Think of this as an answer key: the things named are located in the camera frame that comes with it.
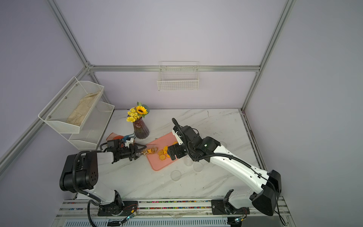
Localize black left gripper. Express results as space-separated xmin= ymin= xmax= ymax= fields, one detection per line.
xmin=117 ymin=143 xmax=146 ymax=161

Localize brown and orange cookies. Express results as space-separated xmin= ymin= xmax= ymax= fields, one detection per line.
xmin=141 ymin=147 xmax=157 ymax=156

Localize clear jar with orange cookies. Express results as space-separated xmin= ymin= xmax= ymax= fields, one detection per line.
xmin=183 ymin=157 xmax=194 ymax=166

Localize clear jar with brown cookies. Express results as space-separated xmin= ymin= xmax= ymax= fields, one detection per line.
xmin=140 ymin=146 xmax=158 ymax=156

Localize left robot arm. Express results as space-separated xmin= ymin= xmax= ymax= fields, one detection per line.
xmin=60 ymin=138 xmax=147 ymax=217

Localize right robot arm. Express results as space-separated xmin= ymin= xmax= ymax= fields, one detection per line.
xmin=167 ymin=118 xmax=282 ymax=216

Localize pink plastic tray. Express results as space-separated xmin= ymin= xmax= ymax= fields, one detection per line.
xmin=147 ymin=133 xmax=177 ymax=171

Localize red rubber glove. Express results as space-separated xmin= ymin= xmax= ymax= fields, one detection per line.
xmin=106 ymin=133 xmax=124 ymax=141

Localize yellow sunflower bouquet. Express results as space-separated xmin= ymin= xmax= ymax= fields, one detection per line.
xmin=126 ymin=102 xmax=150 ymax=123

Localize beige cloth in basket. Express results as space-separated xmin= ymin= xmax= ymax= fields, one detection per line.
xmin=66 ymin=91 xmax=100 ymax=126

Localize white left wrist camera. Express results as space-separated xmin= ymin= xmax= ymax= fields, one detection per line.
xmin=125 ymin=138 xmax=134 ymax=147

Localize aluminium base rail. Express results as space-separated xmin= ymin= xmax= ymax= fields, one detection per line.
xmin=52 ymin=198 xmax=296 ymax=227

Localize white wire wall basket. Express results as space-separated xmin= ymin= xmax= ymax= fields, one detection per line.
xmin=157 ymin=61 xmax=199 ymax=91

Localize white mesh wall basket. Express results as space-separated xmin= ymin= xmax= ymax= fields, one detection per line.
xmin=38 ymin=77 xmax=114 ymax=150

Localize aluminium frame profile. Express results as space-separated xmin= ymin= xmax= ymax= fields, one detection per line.
xmin=1 ymin=1 xmax=296 ymax=178

